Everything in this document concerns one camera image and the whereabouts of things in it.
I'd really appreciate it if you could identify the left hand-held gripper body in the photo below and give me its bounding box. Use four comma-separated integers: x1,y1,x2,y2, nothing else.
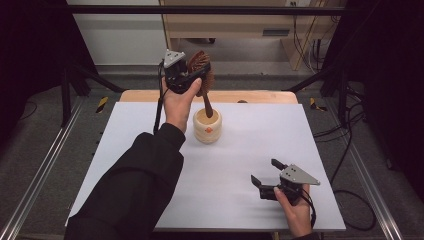
161,49,202,95

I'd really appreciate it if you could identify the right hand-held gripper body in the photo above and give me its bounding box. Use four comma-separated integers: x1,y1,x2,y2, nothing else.
258,163,322,207

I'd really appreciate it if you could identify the brown wooden brush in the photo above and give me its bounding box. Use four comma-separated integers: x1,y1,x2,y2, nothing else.
186,50,216,119

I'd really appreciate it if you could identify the cream ringed cup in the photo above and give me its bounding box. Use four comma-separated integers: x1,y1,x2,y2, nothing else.
192,107,224,145

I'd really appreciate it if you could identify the person's left hand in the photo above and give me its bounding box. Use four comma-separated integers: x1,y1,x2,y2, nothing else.
161,77,204,135

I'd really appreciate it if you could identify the person's right hand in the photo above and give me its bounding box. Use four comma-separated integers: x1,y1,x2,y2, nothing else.
273,183,315,239

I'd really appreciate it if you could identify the light wooden desk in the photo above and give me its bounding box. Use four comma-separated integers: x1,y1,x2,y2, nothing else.
159,0,348,72

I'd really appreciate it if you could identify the white cabinet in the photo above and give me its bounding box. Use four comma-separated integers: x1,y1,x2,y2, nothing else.
65,0,168,67

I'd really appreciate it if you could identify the black metal stand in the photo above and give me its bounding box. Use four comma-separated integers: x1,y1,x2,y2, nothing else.
282,62,352,128
60,62,127,128

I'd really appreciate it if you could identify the black curtain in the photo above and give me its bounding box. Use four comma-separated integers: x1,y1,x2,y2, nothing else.
0,0,98,143
319,0,424,203

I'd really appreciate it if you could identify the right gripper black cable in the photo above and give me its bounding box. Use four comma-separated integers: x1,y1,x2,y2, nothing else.
289,184,318,230

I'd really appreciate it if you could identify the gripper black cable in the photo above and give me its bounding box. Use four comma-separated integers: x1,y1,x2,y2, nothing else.
152,59,167,135
289,184,318,230

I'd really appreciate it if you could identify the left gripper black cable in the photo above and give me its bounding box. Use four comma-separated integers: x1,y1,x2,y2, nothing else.
152,59,167,135

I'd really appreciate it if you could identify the black floor cable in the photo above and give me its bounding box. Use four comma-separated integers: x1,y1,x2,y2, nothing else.
329,79,378,233

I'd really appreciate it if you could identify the black horizontal frame bar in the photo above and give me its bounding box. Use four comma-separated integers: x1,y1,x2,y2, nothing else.
65,4,348,16

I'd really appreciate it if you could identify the aluminium floor rail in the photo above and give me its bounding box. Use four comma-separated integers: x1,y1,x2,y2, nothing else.
0,95,85,240
345,142,406,240

